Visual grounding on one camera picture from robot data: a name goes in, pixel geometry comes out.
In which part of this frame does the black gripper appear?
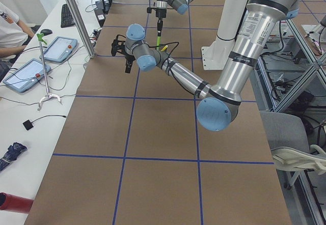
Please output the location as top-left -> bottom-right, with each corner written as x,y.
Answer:
125,52 -> 135,73
155,7 -> 167,33

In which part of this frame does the green marker pen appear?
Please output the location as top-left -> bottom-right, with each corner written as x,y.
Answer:
156,31 -> 161,50

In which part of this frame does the far blue teach pendant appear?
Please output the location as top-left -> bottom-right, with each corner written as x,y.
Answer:
43,36 -> 77,63

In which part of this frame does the blue teach pendant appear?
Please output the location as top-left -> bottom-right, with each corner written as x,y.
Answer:
43,36 -> 77,63
3,59 -> 44,93

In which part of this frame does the black keyboard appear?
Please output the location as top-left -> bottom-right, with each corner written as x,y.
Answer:
61,4 -> 75,28

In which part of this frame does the black computer mouse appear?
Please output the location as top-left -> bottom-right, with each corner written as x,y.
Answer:
40,29 -> 53,36

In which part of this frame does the near blue teach pendant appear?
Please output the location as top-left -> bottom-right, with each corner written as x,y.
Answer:
3,59 -> 44,93

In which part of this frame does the small black puck device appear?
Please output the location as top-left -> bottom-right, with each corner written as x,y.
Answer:
22,120 -> 34,131

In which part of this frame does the seated person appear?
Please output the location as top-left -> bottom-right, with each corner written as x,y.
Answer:
1,3 -> 35,59

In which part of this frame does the grey office chair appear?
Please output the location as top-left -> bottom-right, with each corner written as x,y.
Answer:
260,111 -> 325,190

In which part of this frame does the red cylinder bottle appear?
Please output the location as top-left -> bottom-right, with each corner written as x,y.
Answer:
1,192 -> 34,214

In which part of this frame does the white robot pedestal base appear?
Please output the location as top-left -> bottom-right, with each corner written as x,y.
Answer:
202,0 -> 248,70

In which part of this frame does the green-handled reacher grabber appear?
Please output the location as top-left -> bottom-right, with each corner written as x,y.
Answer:
36,33 -> 62,111

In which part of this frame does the aluminium frame post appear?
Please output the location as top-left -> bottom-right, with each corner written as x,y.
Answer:
65,0 -> 95,59

